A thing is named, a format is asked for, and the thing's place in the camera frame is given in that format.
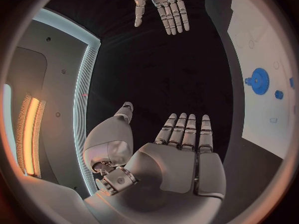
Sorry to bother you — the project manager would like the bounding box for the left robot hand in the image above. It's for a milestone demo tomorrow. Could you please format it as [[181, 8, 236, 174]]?
[[82, 101, 228, 224]]

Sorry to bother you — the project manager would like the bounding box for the white task board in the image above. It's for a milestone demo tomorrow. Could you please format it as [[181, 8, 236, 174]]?
[[227, 0, 299, 160]]

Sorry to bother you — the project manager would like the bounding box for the large blue gear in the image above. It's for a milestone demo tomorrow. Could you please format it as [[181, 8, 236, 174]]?
[[250, 67, 271, 95]]

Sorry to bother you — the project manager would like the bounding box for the glowing light bar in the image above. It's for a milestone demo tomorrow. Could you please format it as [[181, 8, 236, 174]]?
[[15, 92, 47, 179]]

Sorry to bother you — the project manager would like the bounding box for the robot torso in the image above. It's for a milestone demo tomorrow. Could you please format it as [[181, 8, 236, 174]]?
[[1, 7, 102, 199]]

